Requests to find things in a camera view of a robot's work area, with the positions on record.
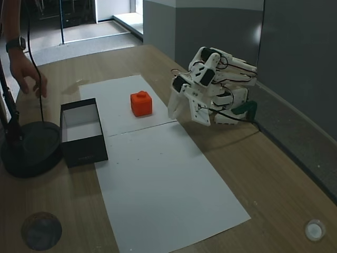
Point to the orange cube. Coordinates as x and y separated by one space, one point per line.
141 105

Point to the dark brown open box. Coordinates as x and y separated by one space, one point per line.
84 151

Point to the person's hand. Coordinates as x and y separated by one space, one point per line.
22 68

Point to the green table clamp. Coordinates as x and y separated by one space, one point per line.
246 108

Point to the white paper sheet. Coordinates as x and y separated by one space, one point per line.
116 105
163 184

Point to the black round-base stand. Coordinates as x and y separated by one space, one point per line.
31 150

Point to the small white round cap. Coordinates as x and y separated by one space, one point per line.
315 229

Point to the black wristwatch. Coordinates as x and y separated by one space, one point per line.
16 43

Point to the dark round coaster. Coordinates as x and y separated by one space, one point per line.
41 231

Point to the black door frame post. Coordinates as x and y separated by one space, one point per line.
62 23

